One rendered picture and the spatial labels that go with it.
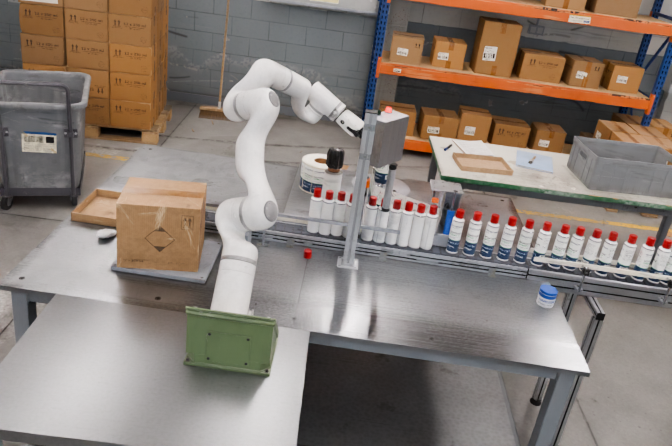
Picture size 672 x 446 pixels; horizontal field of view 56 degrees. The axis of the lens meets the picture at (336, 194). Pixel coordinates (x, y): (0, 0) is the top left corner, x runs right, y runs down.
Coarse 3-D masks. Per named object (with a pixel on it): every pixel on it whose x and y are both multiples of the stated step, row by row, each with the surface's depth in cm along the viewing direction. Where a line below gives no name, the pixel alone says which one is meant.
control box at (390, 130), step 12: (384, 120) 240; (396, 120) 243; (408, 120) 251; (384, 132) 239; (396, 132) 246; (384, 144) 242; (396, 144) 250; (372, 156) 245; (384, 156) 246; (396, 156) 253
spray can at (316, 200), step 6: (318, 192) 269; (312, 198) 271; (318, 198) 270; (312, 204) 271; (318, 204) 271; (312, 210) 272; (318, 210) 272; (312, 216) 273; (318, 216) 273; (312, 222) 274; (318, 222) 275; (312, 228) 275; (318, 228) 277
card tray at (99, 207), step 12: (96, 192) 292; (108, 192) 292; (120, 192) 291; (84, 204) 280; (96, 204) 285; (108, 204) 286; (72, 216) 269; (84, 216) 268; (96, 216) 268; (108, 216) 276
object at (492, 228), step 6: (492, 216) 269; (498, 216) 268; (492, 222) 270; (486, 228) 272; (492, 228) 269; (498, 228) 270; (486, 234) 272; (492, 234) 270; (486, 240) 272; (492, 240) 272; (486, 246) 273; (492, 246) 273; (480, 252) 277; (486, 252) 274; (486, 258) 275
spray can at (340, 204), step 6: (342, 192) 270; (342, 198) 270; (336, 204) 271; (342, 204) 270; (336, 210) 272; (342, 210) 271; (336, 216) 273; (342, 216) 273; (336, 228) 275; (342, 228) 277; (336, 234) 276
